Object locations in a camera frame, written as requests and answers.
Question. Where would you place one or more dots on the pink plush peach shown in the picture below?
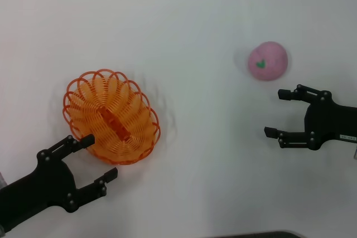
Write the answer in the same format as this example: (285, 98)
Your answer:
(269, 61)

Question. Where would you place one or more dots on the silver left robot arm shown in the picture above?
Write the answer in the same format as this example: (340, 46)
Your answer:
(2, 229)

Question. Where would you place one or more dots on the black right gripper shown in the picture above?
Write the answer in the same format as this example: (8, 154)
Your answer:
(332, 122)

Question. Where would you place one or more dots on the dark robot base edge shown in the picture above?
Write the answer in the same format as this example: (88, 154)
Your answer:
(259, 235)

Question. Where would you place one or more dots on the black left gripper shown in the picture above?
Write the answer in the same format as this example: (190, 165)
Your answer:
(47, 182)

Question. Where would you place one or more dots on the orange plastic woven basket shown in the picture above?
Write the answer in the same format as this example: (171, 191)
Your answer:
(111, 104)

